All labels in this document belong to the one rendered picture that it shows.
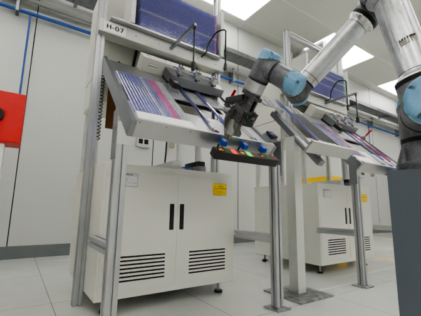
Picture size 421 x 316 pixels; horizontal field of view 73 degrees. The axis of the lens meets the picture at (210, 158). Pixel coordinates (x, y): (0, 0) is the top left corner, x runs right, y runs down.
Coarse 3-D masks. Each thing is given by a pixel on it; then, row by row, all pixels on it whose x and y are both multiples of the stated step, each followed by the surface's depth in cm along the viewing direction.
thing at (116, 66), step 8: (112, 64) 145; (120, 64) 151; (128, 72) 144; (136, 72) 150; (144, 72) 156; (160, 80) 155; (168, 88) 148; (184, 88) 161; (176, 96) 143; (192, 96) 154; (208, 96) 168; (184, 104) 151; (200, 104) 149; (216, 104) 160
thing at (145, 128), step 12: (144, 120) 98; (144, 132) 101; (156, 132) 103; (168, 132) 105; (180, 132) 107; (192, 132) 109; (204, 132) 112; (192, 144) 113; (204, 144) 115; (216, 144) 118; (228, 144) 121; (240, 144) 124; (252, 144) 127; (264, 144) 130
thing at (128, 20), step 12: (132, 0) 152; (132, 12) 151; (108, 24) 147; (132, 24) 151; (156, 36) 161; (168, 36) 162; (192, 48) 173; (216, 48) 187; (276, 144) 140; (276, 156) 139; (180, 168) 145; (192, 168) 153; (204, 168) 155; (96, 240) 101; (264, 240) 135
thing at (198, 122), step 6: (132, 108) 108; (186, 114) 126; (192, 120) 123; (198, 120) 126; (210, 120) 132; (216, 120) 136; (198, 126) 120; (204, 126) 123; (216, 126) 129; (222, 126) 132; (222, 132) 125; (246, 132) 139; (252, 132) 143; (246, 138) 132; (252, 138) 135; (258, 138) 139
